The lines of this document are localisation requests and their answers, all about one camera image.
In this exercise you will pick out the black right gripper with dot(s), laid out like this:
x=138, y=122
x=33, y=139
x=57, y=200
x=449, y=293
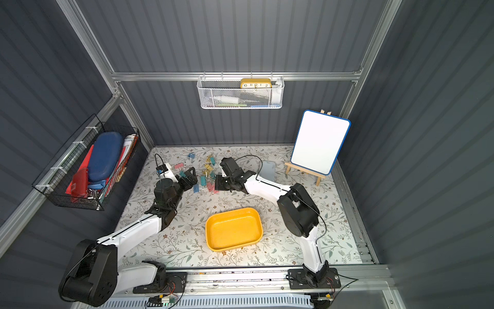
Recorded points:
x=226, y=182

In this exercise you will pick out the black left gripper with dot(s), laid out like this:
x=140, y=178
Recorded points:
x=185, y=179

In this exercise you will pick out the pink binder clip pair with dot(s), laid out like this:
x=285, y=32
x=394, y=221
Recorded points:
x=211, y=187

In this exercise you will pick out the yellow plastic storage box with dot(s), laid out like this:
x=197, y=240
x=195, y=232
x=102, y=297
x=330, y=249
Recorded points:
x=233, y=229

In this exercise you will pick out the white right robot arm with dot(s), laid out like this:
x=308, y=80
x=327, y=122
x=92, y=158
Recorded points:
x=300, y=215

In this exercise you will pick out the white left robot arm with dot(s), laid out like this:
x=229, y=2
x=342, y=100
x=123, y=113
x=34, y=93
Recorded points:
x=93, y=275

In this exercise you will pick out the translucent plastic box lid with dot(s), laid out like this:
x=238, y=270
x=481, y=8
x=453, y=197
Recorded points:
x=268, y=170

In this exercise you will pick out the floral table mat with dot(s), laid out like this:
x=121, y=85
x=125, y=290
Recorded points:
x=183, y=242

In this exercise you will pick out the blue oval case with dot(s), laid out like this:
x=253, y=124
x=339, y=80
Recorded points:
x=105, y=155

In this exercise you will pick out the small wooden easel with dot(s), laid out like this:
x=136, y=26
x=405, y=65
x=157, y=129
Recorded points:
x=319, y=176

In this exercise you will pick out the red pouch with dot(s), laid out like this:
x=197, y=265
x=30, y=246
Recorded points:
x=78, y=187

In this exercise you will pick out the blue framed whiteboard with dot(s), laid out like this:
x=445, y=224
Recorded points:
x=320, y=138

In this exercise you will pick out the yellow clock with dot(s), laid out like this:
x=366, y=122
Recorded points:
x=256, y=83

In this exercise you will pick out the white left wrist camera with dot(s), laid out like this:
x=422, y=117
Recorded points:
x=165, y=170

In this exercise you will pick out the black wire side basket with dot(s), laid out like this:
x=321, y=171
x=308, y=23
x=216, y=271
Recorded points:
x=54, y=181

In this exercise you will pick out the white wire wall basket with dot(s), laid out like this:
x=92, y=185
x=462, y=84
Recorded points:
x=223, y=93

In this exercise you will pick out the metal base rail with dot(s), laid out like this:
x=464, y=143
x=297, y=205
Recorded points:
x=271, y=280

